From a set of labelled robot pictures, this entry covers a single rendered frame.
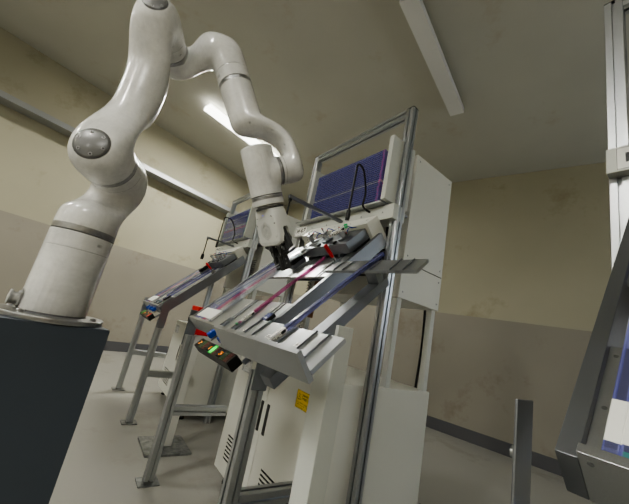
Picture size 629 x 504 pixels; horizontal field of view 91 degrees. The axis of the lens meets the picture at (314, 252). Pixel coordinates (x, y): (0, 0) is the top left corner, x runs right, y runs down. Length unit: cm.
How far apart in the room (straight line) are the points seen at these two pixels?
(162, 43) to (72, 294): 62
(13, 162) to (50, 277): 386
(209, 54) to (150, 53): 15
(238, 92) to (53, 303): 64
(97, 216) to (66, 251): 9
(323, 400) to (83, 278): 60
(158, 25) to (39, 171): 379
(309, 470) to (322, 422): 11
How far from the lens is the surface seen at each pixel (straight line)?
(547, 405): 395
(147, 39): 99
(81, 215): 82
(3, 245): 452
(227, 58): 99
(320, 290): 111
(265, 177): 82
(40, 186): 462
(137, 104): 91
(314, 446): 86
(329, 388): 83
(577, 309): 401
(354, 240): 129
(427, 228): 163
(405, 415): 155
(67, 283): 81
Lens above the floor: 79
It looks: 14 degrees up
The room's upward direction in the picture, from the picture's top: 12 degrees clockwise
